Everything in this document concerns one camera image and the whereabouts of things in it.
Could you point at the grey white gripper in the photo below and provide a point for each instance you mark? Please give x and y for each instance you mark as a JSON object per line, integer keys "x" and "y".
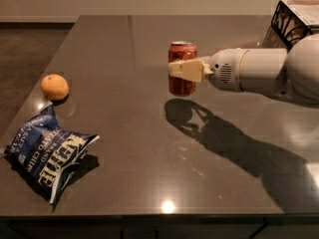
{"x": 225, "y": 69}

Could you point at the red coke can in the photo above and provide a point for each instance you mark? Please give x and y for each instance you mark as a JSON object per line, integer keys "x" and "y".
{"x": 178, "y": 53}

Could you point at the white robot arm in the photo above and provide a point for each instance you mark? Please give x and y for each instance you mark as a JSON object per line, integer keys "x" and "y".
{"x": 290, "y": 76}

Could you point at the orange fruit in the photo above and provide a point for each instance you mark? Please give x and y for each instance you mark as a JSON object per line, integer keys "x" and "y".
{"x": 54, "y": 87}

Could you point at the blue potato chips bag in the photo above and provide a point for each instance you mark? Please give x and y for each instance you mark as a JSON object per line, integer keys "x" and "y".
{"x": 46, "y": 154}

